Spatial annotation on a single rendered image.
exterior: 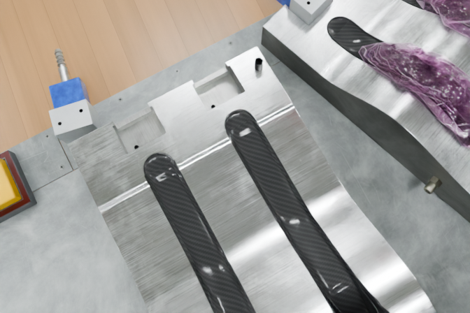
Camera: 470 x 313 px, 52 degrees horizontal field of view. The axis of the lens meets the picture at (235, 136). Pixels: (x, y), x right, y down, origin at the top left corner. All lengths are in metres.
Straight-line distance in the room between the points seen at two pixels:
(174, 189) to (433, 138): 0.31
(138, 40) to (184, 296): 0.37
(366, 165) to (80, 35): 0.45
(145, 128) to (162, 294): 0.20
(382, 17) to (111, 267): 0.49
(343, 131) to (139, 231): 0.31
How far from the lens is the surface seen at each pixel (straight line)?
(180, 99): 0.59
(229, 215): 0.56
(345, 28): 0.69
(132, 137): 0.62
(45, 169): 0.71
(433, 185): 0.65
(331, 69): 0.65
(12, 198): 0.68
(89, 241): 0.67
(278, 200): 0.57
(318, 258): 0.55
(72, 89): 0.68
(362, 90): 0.63
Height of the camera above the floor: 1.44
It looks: 75 degrees down
